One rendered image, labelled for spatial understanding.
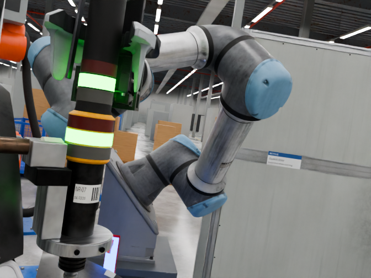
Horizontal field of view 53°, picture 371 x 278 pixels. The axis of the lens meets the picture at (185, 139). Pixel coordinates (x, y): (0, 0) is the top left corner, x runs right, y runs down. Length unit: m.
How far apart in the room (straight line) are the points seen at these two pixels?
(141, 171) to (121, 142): 8.54
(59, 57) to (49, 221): 0.15
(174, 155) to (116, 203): 0.22
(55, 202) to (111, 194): 0.74
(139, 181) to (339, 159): 1.52
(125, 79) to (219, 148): 0.54
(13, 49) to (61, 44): 4.01
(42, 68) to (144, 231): 0.60
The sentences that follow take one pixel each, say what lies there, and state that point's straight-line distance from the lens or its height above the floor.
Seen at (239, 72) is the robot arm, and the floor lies 1.54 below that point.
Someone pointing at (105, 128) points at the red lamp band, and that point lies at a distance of 0.35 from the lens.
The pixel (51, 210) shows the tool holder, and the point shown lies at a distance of 0.35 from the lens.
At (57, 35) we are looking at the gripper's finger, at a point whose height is 1.49.
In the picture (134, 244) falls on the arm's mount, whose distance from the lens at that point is 1.13.
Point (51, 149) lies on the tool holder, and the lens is 0.34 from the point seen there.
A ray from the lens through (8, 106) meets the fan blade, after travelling 0.48.
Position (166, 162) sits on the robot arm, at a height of 1.29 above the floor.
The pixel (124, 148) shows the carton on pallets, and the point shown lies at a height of 0.46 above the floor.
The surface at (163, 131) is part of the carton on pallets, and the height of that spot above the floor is 1.11.
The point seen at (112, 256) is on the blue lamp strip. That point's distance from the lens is 0.76.
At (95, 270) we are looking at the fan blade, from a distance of 0.65.
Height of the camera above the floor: 1.43
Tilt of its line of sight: 3 degrees down
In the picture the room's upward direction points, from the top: 9 degrees clockwise
